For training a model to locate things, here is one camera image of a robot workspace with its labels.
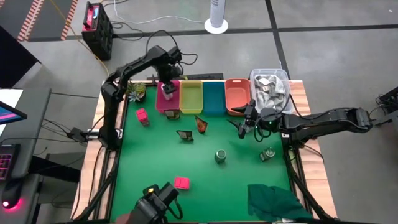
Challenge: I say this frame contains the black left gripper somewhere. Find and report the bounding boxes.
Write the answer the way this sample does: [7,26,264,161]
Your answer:
[157,63,183,95]

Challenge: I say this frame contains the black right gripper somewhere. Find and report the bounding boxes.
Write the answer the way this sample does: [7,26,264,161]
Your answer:
[228,99,265,140]

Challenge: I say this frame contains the pink spice box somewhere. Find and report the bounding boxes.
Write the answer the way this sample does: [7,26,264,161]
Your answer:
[135,108,150,127]
[174,176,191,190]

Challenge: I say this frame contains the magenta plastic bin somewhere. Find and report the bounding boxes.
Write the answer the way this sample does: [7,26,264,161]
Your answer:
[155,80,182,115]

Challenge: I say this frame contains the yellow-green plastic bin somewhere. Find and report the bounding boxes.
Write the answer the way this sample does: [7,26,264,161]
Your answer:
[179,80,204,114]

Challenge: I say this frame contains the orange plastic bin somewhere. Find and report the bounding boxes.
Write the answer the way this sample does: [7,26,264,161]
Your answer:
[224,78,252,116]

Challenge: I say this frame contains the small potted succulent plant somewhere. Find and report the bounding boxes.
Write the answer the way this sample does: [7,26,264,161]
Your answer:
[126,82,147,103]

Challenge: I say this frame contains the blue plastic bin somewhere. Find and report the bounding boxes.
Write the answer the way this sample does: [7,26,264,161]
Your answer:
[202,80,227,116]

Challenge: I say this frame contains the grey cloth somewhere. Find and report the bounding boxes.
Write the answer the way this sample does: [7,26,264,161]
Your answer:
[254,74,289,110]

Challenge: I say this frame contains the green lid spice jar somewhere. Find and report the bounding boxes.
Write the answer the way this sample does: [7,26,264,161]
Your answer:
[214,149,228,165]
[259,147,276,162]

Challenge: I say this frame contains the clear plastic bin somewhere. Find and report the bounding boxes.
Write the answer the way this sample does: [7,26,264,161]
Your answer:
[249,68,295,115]

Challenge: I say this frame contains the green table mat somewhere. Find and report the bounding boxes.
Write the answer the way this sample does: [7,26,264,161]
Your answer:
[110,85,292,222]

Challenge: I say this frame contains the white tower fan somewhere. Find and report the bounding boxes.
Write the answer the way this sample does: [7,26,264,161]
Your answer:
[204,0,229,35]

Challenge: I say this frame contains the dark green cloth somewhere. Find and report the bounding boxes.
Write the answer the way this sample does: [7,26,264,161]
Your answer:
[247,184,313,222]

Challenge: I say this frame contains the black crate with red top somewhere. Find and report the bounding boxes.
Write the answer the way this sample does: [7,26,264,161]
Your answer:
[81,1,114,62]

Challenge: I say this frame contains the black power adapter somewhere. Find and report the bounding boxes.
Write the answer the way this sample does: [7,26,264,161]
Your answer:
[68,126,91,143]

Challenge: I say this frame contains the person's hand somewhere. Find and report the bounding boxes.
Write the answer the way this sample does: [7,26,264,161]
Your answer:
[114,212,137,224]

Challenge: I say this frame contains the grey desk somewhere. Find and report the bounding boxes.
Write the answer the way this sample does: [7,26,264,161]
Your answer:
[0,87,52,224]

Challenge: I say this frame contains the black partition panel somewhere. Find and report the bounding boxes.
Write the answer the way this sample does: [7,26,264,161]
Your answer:
[0,24,42,88]

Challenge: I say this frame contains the white paper sheet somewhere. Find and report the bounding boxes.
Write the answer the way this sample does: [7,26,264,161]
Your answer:
[0,88,24,108]

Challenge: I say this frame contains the computer monitor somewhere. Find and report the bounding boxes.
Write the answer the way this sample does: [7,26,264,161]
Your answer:
[0,101,28,125]

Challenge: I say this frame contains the backlit keyboard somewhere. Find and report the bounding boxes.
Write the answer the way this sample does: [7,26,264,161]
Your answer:
[0,143,21,181]

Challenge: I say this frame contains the black computer mouse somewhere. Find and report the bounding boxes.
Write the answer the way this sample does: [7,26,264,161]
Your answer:
[1,180,24,210]

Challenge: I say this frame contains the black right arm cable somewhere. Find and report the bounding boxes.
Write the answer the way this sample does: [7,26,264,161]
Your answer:
[253,92,295,143]

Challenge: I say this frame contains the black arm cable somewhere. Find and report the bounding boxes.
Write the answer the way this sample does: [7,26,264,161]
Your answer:
[253,92,295,143]
[145,29,198,67]

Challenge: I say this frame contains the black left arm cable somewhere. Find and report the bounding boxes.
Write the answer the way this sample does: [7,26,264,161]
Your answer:
[145,29,198,67]

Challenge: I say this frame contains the white floor cable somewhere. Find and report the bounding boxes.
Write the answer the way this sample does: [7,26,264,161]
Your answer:
[112,0,208,26]

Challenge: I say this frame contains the black floor cable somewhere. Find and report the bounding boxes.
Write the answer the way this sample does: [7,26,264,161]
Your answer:
[110,20,146,42]

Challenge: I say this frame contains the yellow floor cable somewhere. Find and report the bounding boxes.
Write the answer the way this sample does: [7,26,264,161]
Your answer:
[49,0,110,77]

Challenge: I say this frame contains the black aluminium table frame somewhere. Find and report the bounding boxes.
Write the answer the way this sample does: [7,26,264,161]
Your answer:
[74,79,336,224]

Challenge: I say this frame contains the black equipment with cables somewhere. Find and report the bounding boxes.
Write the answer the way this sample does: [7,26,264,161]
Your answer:
[369,86,398,128]

